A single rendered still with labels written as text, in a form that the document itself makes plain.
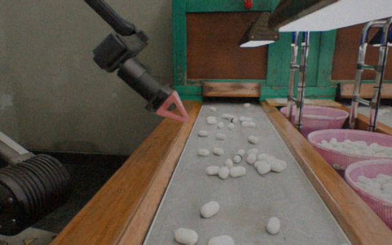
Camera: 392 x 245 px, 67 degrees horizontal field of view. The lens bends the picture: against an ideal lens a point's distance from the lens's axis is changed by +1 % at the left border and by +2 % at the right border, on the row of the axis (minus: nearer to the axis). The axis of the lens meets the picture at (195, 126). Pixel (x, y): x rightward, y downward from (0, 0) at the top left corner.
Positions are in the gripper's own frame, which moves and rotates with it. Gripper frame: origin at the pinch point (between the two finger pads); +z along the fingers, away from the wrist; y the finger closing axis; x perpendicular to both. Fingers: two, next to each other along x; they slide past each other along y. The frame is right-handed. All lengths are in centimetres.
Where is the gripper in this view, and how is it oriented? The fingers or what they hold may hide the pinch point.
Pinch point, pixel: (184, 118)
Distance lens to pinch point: 74.6
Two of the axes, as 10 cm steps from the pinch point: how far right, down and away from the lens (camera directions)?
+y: 1.0, -2.4, 9.7
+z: 7.6, 6.5, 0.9
